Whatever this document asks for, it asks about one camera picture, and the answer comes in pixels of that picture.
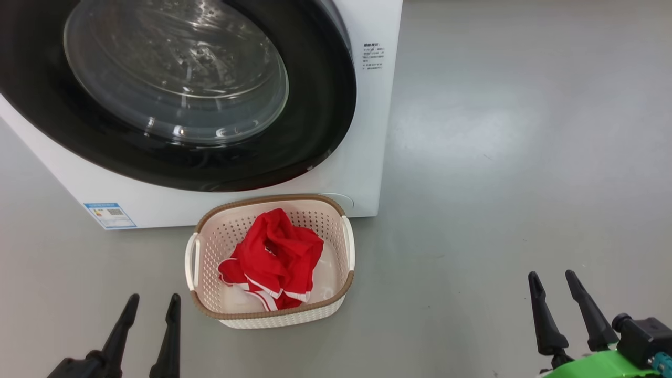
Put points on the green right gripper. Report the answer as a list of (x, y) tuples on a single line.
[(598, 367)]

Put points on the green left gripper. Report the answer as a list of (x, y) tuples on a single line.
[(79, 369)]

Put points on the red garment with white trim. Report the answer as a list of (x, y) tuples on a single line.
[(278, 257)]

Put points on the dark washing machine door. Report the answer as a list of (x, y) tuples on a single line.
[(320, 121)]

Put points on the cream perforated basket brown rim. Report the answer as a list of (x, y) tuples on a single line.
[(226, 236)]

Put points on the white front-load washing machine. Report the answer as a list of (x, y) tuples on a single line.
[(367, 157)]

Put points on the blue energy label sticker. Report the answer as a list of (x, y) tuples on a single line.
[(110, 215)]

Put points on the round white filter cover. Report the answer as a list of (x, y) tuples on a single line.
[(344, 202)]

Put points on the small printed text label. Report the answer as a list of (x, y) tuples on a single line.
[(373, 56)]

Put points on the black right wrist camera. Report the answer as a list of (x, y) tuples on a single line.
[(648, 338)]

